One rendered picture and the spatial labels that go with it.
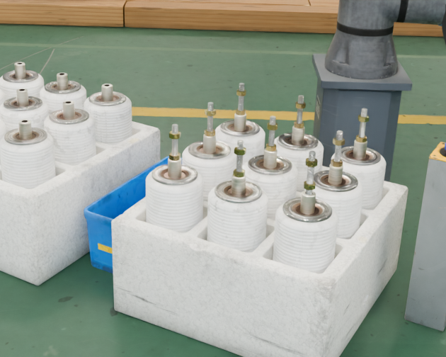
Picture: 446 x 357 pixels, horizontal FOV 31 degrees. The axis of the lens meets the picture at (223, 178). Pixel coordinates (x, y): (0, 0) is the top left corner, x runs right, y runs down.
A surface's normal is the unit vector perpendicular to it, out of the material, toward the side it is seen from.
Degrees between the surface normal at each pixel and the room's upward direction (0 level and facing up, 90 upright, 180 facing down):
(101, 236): 92
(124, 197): 88
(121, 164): 90
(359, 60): 73
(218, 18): 90
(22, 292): 0
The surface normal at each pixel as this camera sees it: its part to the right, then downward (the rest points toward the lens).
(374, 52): 0.19, 0.15
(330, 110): -0.71, 0.29
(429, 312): -0.48, 0.37
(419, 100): 0.03, -0.90
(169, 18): 0.00, 0.44
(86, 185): 0.86, 0.25
